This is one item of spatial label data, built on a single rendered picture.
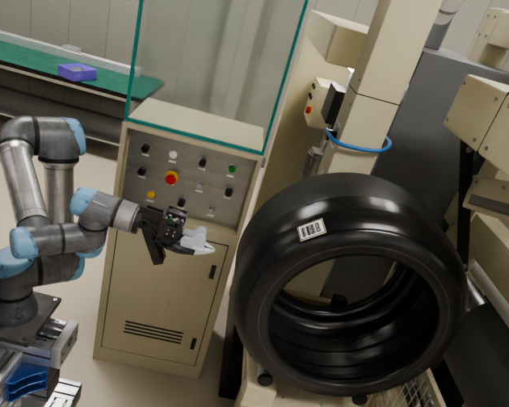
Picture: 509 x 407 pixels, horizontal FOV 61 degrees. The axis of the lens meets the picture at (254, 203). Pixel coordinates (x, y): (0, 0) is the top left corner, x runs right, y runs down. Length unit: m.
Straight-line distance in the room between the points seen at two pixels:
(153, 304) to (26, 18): 3.95
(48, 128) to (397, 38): 1.00
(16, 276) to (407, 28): 1.31
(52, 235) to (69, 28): 4.24
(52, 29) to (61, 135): 3.96
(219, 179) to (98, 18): 3.55
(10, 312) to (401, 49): 1.38
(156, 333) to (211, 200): 0.76
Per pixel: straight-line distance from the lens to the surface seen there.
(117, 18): 5.04
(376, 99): 1.30
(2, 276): 1.51
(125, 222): 1.09
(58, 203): 1.47
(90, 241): 1.17
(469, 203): 1.39
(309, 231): 0.97
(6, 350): 1.68
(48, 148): 1.41
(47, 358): 1.66
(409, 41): 1.29
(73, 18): 5.22
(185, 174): 1.80
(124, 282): 2.08
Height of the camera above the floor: 1.85
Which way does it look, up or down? 26 degrees down
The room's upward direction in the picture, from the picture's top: 17 degrees clockwise
